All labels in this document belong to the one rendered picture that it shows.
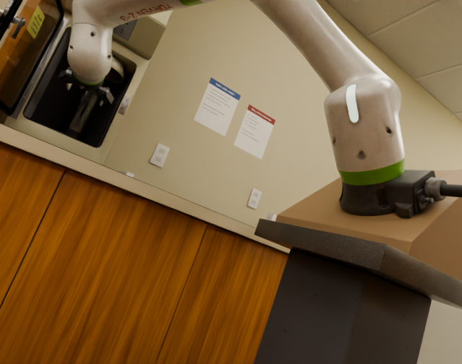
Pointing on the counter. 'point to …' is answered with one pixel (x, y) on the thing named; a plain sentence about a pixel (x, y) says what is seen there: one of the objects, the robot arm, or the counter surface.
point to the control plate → (125, 29)
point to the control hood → (139, 34)
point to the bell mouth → (116, 75)
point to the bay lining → (54, 89)
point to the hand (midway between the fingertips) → (86, 93)
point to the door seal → (35, 65)
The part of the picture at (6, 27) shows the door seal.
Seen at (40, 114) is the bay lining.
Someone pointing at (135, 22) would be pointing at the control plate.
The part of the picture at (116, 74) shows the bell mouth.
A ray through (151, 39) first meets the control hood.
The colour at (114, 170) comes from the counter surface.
